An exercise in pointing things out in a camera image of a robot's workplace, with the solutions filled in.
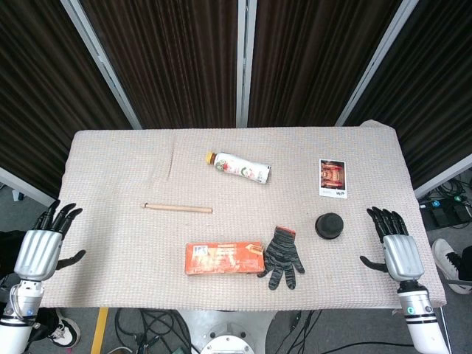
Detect orange cardboard box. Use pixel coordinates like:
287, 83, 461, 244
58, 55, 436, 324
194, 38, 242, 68
184, 241, 266, 277

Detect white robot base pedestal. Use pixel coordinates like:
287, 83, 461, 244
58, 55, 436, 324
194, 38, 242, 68
176, 309, 283, 354

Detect white label drink bottle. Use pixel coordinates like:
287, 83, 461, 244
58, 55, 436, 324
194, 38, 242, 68
204, 150, 272, 184

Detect beige waffle table cloth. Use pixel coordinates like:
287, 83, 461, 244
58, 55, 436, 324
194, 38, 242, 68
38, 119, 449, 310

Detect grey aluminium partition post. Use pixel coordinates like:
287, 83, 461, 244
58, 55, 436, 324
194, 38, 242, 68
235, 0, 257, 128
60, 0, 143, 130
335, 0, 421, 126

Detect black round lid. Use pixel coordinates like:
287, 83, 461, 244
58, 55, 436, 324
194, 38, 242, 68
315, 218, 344, 241

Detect dark brown pleated curtain panel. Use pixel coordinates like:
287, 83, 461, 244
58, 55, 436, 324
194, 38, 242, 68
346, 0, 472, 189
0, 0, 133, 200
80, 0, 239, 129
247, 0, 403, 128

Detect black and white sneaker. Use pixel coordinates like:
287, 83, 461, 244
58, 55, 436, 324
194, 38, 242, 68
46, 309, 81, 347

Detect white bordered photo card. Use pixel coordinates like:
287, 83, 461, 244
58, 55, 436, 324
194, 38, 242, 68
319, 158, 348, 200

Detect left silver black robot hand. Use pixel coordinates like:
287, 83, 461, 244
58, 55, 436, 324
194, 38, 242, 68
13, 200, 86, 283

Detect yellow floor tape strip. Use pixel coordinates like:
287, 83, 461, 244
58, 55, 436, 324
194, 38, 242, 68
90, 308, 110, 354

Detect grey black knit glove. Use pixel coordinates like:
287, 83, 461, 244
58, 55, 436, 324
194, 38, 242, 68
257, 225, 306, 291

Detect grey aluminium partition rail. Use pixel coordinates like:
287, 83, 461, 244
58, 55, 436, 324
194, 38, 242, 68
0, 165, 56, 208
412, 153, 472, 200

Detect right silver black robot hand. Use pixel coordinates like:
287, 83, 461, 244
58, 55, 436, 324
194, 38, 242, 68
360, 206, 425, 283

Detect black floor cable bundle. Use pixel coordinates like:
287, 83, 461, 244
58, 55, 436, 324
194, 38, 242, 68
265, 308, 410, 354
110, 308, 195, 354

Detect black dome-shaped object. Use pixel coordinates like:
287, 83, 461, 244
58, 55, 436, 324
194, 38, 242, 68
317, 212, 343, 235

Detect wooden stick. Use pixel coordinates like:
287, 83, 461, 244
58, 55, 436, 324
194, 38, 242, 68
142, 201, 214, 215

